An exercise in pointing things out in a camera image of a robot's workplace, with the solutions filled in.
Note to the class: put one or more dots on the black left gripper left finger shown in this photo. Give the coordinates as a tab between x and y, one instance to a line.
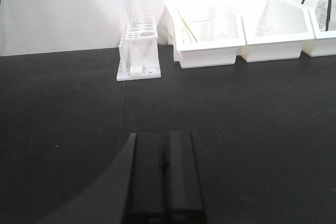
145	198

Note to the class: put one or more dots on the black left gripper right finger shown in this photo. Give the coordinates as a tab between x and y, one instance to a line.
183	196

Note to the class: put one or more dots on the white plastic bin with beaker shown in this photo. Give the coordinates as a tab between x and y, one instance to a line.
227	36

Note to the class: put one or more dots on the clear glass beaker in bin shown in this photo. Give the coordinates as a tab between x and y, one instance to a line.
196	26

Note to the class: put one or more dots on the white test tube rack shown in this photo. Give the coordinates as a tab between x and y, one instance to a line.
138	50

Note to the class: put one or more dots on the white plastic bin middle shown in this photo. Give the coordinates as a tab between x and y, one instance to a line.
274	30

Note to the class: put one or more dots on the clear glass test tube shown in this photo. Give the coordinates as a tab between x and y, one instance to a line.
131	10

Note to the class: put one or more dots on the white plastic bin right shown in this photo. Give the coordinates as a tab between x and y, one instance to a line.
323	43

